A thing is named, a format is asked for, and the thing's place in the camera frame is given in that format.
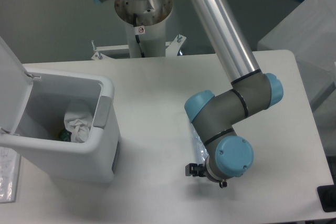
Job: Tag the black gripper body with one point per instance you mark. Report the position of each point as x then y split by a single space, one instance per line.
200 170

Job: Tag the clear crushed plastic bottle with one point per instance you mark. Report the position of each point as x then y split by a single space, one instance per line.
201 153

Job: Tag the clear plastic wrapper bag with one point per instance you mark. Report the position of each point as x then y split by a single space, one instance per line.
78 120

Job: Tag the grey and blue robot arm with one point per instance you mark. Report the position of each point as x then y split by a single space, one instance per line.
213 116

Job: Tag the trash inside can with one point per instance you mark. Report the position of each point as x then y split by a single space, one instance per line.
64 136

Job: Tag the white trash can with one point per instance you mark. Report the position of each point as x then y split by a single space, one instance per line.
62 122

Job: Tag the white trash can lid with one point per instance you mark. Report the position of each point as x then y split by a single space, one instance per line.
16 86

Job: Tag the black device at edge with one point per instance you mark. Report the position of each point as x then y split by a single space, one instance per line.
327 197

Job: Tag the white side table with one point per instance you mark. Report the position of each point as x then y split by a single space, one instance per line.
309 33

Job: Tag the laminated paper sheet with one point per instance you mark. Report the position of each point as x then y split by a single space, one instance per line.
10 164

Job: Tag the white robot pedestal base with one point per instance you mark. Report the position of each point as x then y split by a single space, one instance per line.
145 26

